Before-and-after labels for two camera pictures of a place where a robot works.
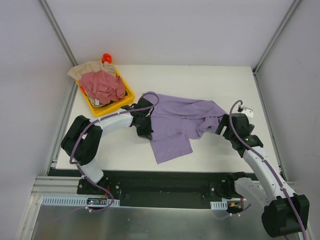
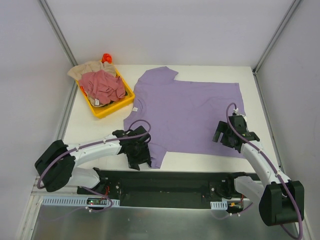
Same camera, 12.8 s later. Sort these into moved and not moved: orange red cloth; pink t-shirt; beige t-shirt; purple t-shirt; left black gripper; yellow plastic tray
Moved: left black gripper; purple t-shirt
Not moved: beige t-shirt; pink t-shirt; yellow plastic tray; orange red cloth
